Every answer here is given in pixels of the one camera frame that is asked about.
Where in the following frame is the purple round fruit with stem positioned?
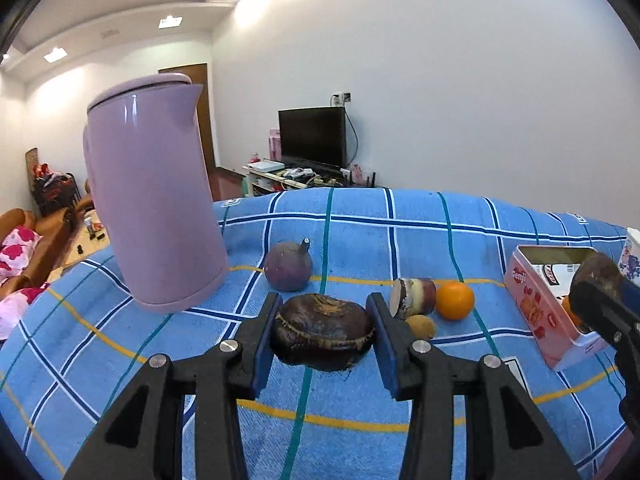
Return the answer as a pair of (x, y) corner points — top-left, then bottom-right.
(263, 237), (314, 293)

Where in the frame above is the wooden coffee table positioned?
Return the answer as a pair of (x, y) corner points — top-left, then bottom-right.
(60, 210), (112, 272)

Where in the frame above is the white television stand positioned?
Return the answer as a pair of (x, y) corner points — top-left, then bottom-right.
(243, 162), (378, 198)

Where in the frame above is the pink patterned cushion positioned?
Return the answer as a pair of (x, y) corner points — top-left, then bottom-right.
(0, 227), (42, 277)

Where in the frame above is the small brown kiwi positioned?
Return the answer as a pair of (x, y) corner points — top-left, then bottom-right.
(405, 314), (437, 341)

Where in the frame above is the pink patterned cloth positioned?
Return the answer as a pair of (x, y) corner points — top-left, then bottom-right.
(0, 284), (51, 342)

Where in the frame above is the orange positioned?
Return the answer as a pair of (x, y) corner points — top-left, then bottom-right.
(436, 281), (475, 321)
(561, 296), (583, 328)

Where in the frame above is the lilac electric kettle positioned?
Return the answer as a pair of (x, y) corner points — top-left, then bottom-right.
(81, 73), (229, 313)

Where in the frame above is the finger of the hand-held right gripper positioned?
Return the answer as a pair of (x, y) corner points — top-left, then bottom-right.
(619, 264), (640, 311)
(569, 270), (640, 358)

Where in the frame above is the brown wooden door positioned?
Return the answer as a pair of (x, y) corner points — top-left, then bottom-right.
(158, 63), (219, 171)

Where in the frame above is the pink tin box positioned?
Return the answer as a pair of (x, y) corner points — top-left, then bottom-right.
(503, 245), (613, 372)

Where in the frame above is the white mug with blue print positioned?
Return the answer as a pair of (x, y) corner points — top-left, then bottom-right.
(617, 227), (640, 286)

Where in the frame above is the cut taro piece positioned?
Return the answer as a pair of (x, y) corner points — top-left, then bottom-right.
(390, 277), (437, 321)

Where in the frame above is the black and red bag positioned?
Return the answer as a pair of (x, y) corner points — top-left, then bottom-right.
(32, 162), (81, 217)

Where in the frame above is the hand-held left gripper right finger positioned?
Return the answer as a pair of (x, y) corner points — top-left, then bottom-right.
(365, 291), (583, 480)

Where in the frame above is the black router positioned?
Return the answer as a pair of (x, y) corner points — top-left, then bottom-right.
(350, 162), (377, 189)

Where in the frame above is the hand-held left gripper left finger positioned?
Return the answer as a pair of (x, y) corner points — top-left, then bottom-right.
(62, 291), (284, 480)

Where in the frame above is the black television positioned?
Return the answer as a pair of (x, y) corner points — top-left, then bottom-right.
(278, 106), (348, 171)

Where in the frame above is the black power cable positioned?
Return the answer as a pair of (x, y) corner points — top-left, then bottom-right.
(345, 105), (361, 166)

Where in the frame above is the dark brown whole taro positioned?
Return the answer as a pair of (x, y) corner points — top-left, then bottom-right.
(270, 294), (376, 372)

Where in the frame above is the blue plaid blanket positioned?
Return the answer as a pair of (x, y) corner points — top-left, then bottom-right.
(0, 187), (640, 480)

